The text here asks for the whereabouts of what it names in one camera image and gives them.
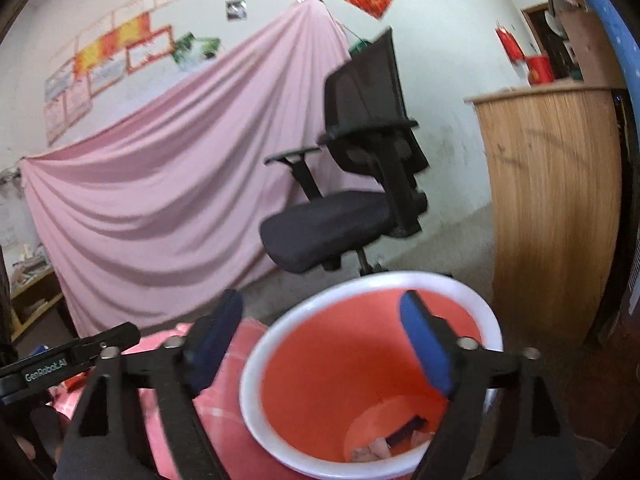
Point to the row of framed wall charts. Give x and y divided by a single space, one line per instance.
100 55

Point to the crumpled pale tissue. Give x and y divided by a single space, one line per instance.
375 451

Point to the pink checked tablecloth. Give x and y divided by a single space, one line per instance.
225 410

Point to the wooden curved counter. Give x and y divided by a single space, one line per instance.
550 200

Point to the blue dotted fabric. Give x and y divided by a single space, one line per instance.
610 25

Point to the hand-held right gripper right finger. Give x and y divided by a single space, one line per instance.
425 347

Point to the wooden shelf unit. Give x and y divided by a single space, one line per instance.
35 290

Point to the pink hanging cloth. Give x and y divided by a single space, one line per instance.
150 185

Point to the orange bin with white rim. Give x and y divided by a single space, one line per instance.
310 360

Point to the black office chair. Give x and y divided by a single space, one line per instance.
325 230

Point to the brown cardboard panel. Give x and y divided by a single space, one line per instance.
590 45

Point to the red box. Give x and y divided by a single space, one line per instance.
540 70

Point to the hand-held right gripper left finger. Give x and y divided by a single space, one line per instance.
215 347

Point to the green wall picture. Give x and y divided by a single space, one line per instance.
192 50

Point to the small dark wall photo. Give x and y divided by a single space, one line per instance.
235 10

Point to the stack of books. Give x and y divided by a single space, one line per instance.
27 262

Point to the red hanging decoration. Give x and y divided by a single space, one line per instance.
510 42

